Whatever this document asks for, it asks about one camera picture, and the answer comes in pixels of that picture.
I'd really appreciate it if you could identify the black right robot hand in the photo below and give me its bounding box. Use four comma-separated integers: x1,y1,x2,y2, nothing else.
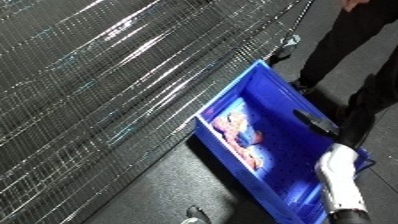
291,74,381,150

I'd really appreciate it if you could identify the pink soft toy blue patch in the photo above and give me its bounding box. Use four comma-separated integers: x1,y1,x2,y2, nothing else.
209,109,267,172

